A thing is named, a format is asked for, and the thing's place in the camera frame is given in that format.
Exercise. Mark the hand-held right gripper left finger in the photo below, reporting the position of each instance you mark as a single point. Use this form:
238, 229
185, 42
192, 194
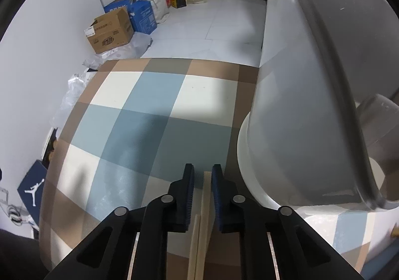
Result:
189, 202

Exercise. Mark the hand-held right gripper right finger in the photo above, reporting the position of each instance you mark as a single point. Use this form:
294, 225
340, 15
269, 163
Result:
216, 202

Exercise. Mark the wooden chopstick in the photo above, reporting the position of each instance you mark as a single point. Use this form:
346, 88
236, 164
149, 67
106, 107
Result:
193, 248
206, 205

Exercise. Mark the white utensil container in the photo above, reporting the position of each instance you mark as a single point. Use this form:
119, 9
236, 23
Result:
299, 111

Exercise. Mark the checked tablecloth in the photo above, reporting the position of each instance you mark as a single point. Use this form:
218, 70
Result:
140, 118

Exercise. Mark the dark box with yellow print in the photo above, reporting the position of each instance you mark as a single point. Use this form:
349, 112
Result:
50, 149

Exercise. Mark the navy shoe box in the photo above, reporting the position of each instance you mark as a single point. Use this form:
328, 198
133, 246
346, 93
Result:
32, 192

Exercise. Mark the clear plastic bags pile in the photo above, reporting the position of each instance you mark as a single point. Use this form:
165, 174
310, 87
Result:
74, 90

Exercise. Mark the brown cardboard box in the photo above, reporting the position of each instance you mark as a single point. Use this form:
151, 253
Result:
109, 32

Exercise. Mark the blue cardboard box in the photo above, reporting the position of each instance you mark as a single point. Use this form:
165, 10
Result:
141, 15

